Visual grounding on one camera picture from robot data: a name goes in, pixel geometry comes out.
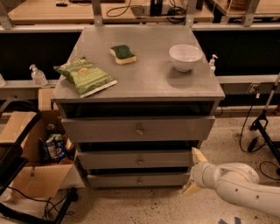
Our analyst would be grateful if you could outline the grey drawer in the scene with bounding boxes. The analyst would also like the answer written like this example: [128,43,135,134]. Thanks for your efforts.
[62,116,215,143]
[87,172,189,188]
[78,150,193,170]

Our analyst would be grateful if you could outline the wooden desk with cables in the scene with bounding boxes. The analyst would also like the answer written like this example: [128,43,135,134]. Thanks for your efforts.
[8,0,215,25]

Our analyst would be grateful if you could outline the black floor cable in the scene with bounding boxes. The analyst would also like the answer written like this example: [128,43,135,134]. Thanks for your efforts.
[239,87,280,181]

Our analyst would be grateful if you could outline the grey drawer cabinet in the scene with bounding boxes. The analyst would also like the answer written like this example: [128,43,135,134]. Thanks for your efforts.
[52,25,225,175]

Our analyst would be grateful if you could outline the grey middle drawer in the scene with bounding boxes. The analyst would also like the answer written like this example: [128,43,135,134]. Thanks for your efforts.
[78,150,193,170]

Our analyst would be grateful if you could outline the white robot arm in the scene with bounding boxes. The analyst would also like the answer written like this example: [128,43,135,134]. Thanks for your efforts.
[182,147,280,217]

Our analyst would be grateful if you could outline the grey bottom drawer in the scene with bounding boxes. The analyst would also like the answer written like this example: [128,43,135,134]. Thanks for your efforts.
[87,172,189,188]

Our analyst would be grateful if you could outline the white pump bottle right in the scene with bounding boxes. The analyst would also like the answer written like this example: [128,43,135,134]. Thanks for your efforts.
[209,54,218,72]

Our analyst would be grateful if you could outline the green chips bag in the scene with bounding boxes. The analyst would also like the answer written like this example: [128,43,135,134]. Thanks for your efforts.
[54,58,117,98]

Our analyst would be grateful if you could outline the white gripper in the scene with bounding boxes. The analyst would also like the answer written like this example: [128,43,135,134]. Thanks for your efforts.
[182,147,218,196]

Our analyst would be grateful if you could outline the clear sanitizer bottle left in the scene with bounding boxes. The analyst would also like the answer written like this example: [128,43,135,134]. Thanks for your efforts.
[30,64,48,87]

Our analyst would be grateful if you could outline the cardboard box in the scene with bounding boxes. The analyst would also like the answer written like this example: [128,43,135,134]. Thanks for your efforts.
[10,88,86,199]

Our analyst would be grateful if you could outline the black tripod stand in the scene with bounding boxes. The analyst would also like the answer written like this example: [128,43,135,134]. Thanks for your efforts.
[250,74,280,164]

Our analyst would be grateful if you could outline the snack packets in box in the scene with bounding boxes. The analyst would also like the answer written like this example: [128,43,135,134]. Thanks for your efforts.
[39,123,73,162]

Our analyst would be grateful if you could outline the grey top drawer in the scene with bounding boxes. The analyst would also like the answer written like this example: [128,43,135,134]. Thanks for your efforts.
[62,116,215,143]

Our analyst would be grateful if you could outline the white bowl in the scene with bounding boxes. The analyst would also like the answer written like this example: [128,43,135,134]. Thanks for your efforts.
[169,45,203,72]

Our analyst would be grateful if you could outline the green yellow sponge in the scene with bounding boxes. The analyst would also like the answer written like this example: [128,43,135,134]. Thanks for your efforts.
[110,45,137,65]

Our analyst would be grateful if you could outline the black cart frame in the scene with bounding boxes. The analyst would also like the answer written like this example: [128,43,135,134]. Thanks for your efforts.
[0,98,78,224]

